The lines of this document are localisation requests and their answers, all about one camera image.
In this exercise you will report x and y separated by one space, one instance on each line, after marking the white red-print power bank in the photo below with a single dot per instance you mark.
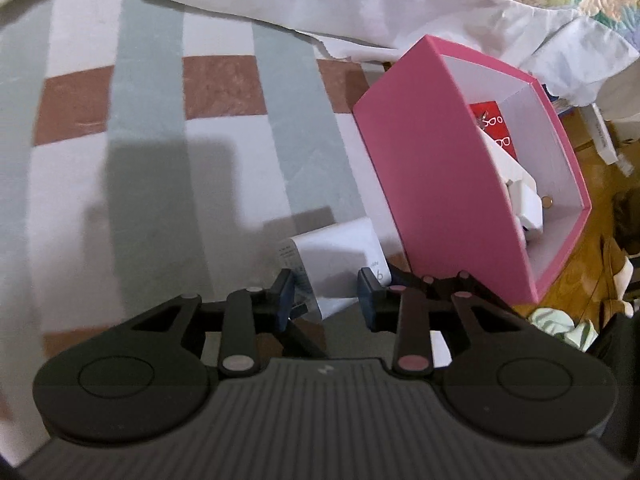
502 165

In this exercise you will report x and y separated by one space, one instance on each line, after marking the red printed card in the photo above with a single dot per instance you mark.
502 132

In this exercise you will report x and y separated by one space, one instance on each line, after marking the checkered mat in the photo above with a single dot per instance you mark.
150 85

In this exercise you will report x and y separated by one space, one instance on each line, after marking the white cardboard box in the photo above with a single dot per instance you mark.
602 135

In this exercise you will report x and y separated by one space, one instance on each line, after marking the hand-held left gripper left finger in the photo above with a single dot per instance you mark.
286 295

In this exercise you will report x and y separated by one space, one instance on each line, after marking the white plug charger grey logo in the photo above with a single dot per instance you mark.
335 255

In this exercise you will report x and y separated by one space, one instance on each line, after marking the green cloth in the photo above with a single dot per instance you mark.
560 325

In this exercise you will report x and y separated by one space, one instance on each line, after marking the silver key bunch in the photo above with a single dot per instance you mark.
484 120

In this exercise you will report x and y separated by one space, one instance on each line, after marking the pink box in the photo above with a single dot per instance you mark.
425 160

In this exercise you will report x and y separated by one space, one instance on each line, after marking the dark brown cloth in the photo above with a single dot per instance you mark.
625 220

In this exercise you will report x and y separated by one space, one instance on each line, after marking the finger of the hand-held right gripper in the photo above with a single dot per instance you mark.
440 290

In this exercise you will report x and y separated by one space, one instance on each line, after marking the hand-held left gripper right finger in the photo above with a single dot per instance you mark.
369 295

